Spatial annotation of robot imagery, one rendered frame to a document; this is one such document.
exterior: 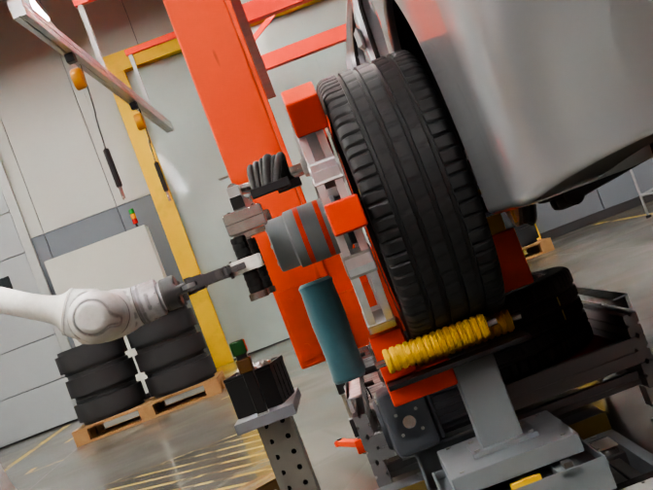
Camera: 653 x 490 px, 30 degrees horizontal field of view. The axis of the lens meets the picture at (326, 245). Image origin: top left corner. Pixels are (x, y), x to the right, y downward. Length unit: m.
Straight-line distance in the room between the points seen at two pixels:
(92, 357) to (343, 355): 8.44
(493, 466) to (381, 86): 0.87
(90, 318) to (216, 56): 1.09
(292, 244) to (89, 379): 8.59
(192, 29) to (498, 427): 1.37
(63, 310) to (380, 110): 0.79
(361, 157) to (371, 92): 0.17
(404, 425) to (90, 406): 8.39
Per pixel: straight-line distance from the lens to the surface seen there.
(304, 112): 2.70
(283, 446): 3.50
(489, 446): 2.90
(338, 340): 2.98
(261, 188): 2.69
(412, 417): 3.15
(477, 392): 2.89
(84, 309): 2.54
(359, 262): 2.63
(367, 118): 2.64
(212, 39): 3.40
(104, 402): 11.36
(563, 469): 2.75
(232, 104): 3.37
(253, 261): 2.71
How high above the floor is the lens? 0.77
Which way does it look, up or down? 1 degrees up
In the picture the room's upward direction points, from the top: 21 degrees counter-clockwise
